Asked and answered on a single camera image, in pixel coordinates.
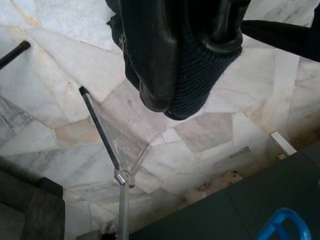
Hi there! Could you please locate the silver metal clothes rack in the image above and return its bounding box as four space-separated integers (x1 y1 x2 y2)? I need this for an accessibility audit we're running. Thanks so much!
78 85 138 240

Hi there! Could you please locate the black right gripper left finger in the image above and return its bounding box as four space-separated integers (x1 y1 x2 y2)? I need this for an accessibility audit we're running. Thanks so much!
106 0 179 112

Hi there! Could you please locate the blue plastic hanger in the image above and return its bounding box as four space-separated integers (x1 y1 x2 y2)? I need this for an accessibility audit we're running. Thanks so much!
257 208 312 240

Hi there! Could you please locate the dark brown fabric sofa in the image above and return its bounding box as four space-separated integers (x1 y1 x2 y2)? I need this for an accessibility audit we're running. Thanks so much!
0 156 66 240

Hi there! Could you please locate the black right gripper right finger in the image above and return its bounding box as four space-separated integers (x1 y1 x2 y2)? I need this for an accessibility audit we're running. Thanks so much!
163 0 251 120

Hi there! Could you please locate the black low television console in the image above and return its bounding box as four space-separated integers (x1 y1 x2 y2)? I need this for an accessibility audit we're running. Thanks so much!
129 131 320 240

